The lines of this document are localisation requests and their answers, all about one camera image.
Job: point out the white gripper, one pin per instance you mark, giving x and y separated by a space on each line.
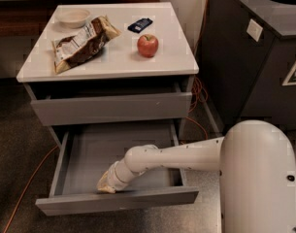
113 176

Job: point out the red apple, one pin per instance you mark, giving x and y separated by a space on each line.
147 45

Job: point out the brown white snack bag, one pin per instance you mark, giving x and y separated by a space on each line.
73 51

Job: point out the white label on bin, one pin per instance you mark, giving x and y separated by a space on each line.
254 30

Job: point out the framed sign on bin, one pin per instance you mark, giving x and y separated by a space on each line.
293 71

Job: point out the black trash bin cabinet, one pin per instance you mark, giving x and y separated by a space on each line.
244 77

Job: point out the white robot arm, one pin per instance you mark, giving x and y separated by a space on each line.
257 173

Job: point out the grey drawer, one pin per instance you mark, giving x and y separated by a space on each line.
163 103
87 152

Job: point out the grey top drawer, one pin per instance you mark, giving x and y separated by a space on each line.
163 103

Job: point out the grey drawer cabinet white top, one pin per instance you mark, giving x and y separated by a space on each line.
117 68

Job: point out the dark wooden bench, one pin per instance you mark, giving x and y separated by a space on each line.
29 17

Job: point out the white bowl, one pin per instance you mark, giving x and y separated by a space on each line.
75 18

